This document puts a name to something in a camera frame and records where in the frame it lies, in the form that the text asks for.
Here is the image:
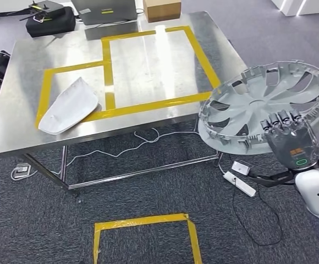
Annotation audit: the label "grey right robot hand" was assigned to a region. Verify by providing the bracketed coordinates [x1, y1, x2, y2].
[261, 109, 319, 171]

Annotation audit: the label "grey plastic hubcap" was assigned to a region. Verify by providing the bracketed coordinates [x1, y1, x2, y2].
[198, 60, 319, 156]

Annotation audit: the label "steel workbench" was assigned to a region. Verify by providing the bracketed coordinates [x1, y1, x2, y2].
[0, 10, 249, 194]

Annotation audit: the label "white plastic panel part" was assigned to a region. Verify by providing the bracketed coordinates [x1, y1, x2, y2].
[38, 76, 100, 135]

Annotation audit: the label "white power strip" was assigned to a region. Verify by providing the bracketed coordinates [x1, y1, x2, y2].
[223, 171, 257, 198]

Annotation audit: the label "white angled panels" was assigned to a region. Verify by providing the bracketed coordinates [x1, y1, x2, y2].
[271, 0, 319, 17]

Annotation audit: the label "brown cardboard box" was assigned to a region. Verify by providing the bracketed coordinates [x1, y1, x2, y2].
[143, 0, 182, 23]

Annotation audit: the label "grey equipment case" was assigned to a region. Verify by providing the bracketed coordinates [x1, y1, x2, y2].
[70, 0, 138, 25]

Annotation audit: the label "black carry bag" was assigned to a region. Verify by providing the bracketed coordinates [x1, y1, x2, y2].
[26, 6, 76, 39]

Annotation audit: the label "black device with antennas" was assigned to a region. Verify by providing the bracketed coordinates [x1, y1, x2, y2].
[0, 0, 66, 21]

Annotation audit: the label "white power adapter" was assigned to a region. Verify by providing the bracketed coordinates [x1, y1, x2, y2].
[11, 164, 31, 180]

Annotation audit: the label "black camera bracket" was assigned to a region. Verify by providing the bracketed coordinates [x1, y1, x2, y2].
[248, 168, 298, 188]

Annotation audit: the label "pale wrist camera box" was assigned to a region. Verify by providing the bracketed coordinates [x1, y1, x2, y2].
[231, 161, 251, 177]

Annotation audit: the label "black power cable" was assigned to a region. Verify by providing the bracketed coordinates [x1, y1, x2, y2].
[232, 182, 283, 246]

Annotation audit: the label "long white cable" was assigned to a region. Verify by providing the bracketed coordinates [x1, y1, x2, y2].
[11, 127, 224, 181]

